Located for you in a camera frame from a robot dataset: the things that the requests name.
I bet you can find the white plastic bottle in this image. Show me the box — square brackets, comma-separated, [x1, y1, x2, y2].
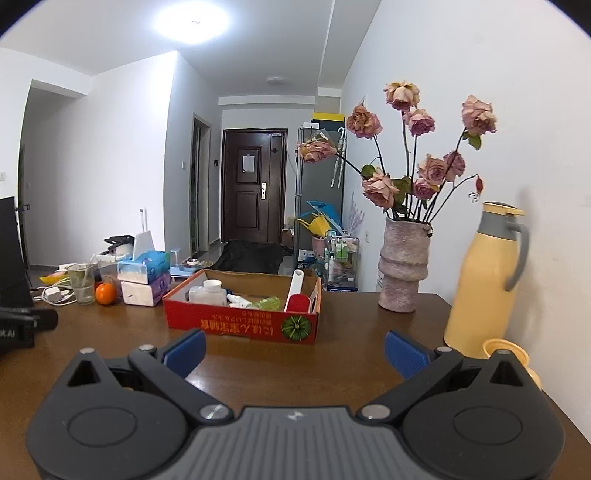
[186, 285, 228, 306]

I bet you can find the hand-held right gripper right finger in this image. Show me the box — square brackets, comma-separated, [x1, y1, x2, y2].
[355, 330, 532, 424]

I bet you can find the black folding chair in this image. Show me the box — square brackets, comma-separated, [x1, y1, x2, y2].
[212, 239, 287, 275]

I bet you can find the black monitor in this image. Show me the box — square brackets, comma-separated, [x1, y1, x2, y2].
[0, 196, 34, 309]

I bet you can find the purple tissue pack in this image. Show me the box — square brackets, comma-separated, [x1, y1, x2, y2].
[120, 272, 172, 306]

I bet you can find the purple feather wall decoration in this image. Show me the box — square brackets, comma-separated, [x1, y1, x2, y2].
[347, 191, 365, 236]

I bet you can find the metal wire rack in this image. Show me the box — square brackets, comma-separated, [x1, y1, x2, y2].
[324, 231, 360, 289]

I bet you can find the grey refrigerator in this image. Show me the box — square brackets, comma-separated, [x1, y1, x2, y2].
[295, 124, 345, 259]

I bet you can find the clear drinking glass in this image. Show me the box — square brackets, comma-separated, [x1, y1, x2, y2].
[67, 263, 96, 305]

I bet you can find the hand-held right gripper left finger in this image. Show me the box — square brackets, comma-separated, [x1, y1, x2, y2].
[65, 329, 234, 424]

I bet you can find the blue folded bag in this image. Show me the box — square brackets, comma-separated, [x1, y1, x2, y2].
[306, 200, 342, 229]

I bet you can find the bunch of dried pink roses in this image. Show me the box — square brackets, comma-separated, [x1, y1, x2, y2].
[295, 80, 498, 224]

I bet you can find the yellow thermos jug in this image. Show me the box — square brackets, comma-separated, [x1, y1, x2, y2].
[443, 201, 530, 360]

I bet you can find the white power adapter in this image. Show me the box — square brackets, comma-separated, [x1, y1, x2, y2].
[34, 285, 77, 306]

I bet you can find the red and white lint brush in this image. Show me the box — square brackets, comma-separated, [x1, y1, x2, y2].
[284, 269, 311, 315]

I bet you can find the printed cardboard box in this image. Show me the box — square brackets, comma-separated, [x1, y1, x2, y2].
[163, 268, 322, 345]

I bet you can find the white squeeze tube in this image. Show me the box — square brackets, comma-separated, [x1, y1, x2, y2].
[226, 293, 259, 311]

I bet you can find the grey interior door frame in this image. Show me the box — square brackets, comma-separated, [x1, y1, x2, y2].
[191, 112, 214, 254]

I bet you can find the textured pink vase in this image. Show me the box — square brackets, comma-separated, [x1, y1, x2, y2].
[378, 217, 434, 313]

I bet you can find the yellow and dark box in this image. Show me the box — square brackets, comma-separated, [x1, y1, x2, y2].
[311, 112, 346, 132]

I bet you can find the dark brown door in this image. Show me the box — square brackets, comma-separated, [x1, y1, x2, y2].
[221, 128, 288, 244]

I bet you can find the small black device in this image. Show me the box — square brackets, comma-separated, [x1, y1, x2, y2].
[104, 235, 136, 256]

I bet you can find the yellow cup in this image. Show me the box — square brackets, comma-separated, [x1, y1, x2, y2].
[481, 338, 542, 391]

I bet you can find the clear glass jar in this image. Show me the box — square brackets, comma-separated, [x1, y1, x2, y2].
[95, 255, 123, 284]

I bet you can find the blue tissue pack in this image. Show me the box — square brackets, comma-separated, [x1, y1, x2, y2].
[117, 231, 171, 285]

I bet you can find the bright ceiling light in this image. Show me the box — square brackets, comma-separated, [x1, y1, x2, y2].
[154, 0, 232, 44]

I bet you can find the light blue pet feeder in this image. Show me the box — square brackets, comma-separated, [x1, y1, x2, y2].
[170, 249, 206, 277]

